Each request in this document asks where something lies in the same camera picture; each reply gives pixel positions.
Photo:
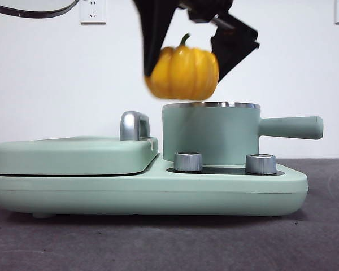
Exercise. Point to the yellow toy pumpkin green stem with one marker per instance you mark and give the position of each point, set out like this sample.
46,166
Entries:
183,73

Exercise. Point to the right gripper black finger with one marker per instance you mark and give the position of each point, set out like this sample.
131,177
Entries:
231,50
155,28

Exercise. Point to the green breakfast machine base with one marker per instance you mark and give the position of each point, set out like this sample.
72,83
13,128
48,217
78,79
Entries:
73,194

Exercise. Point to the silver control knob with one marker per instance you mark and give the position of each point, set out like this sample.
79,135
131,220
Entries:
187,162
260,164

